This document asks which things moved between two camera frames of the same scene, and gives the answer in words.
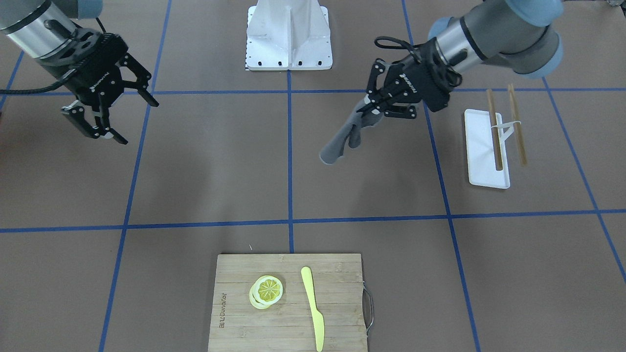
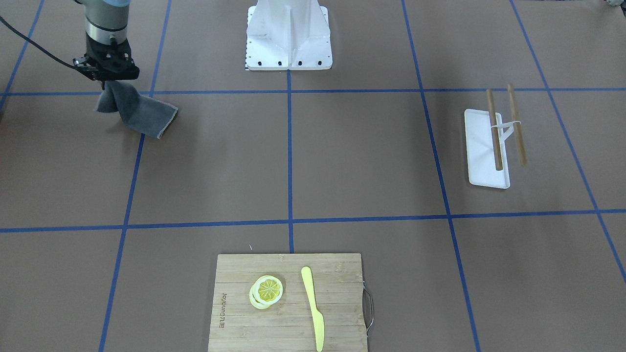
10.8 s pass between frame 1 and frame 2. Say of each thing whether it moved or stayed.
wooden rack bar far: stayed
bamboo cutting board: stayed
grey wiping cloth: moved
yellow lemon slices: stayed
